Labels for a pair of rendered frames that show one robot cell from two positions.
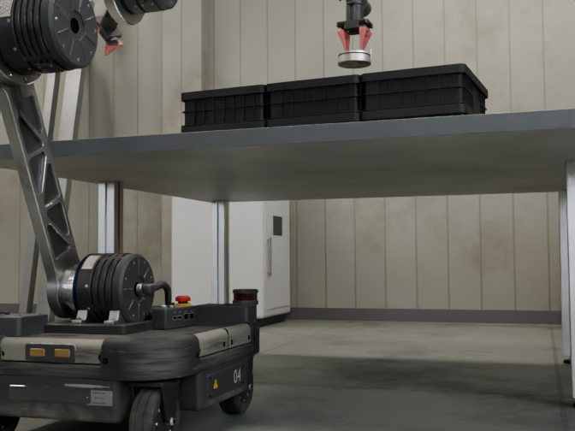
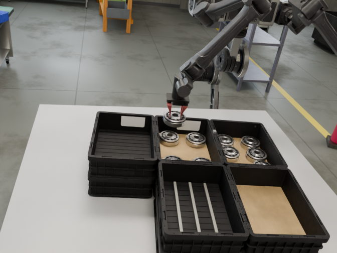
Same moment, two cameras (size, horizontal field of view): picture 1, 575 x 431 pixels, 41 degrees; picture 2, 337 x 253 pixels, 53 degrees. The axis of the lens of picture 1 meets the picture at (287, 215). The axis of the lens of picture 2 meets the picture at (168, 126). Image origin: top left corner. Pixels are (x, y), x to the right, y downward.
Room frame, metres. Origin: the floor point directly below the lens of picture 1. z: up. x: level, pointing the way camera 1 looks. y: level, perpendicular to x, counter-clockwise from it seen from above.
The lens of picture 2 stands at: (3.57, -0.97, 1.81)
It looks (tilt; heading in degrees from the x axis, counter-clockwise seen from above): 31 degrees down; 148
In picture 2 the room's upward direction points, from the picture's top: 8 degrees clockwise
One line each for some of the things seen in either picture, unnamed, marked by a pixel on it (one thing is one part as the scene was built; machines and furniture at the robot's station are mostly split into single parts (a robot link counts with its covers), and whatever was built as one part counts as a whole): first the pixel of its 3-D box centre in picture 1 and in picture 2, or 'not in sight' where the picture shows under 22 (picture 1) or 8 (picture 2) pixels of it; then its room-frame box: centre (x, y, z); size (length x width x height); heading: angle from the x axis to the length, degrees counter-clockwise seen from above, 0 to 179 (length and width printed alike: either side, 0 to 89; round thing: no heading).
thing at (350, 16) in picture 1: (354, 17); (178, 93); (2.41, -0.22, 1.16); 0.10 x 0.07 x 0.07; 65
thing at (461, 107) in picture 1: (428, 138); (122, 161); (2.32, -0.43, 0.76); 0.40 x 0.30 x 0.12; 156
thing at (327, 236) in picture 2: not in sight; (272, 199); (2.92, -0.04, 0.92); 0.40 x 0.30 x 0.02; 156
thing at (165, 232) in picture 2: not in sight; (198, 196); (2.80, -0.31, 0.92); 0.40 x 0.30 x 0.02; 156
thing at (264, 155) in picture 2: not in sight; (257, 153); (2.59, 0.19, 0.86); 0.10 x 0.10 x 0.01
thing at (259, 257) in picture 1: (234, 225); not in sight; (4.92, 0.34, 0.62); 0.63 x 0.53 x 1.23; 72
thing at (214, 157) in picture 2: (334, 111); (184, 147); (2.44, -0.15, 0.87); 0.40 x 0.30 x 0.11; 156
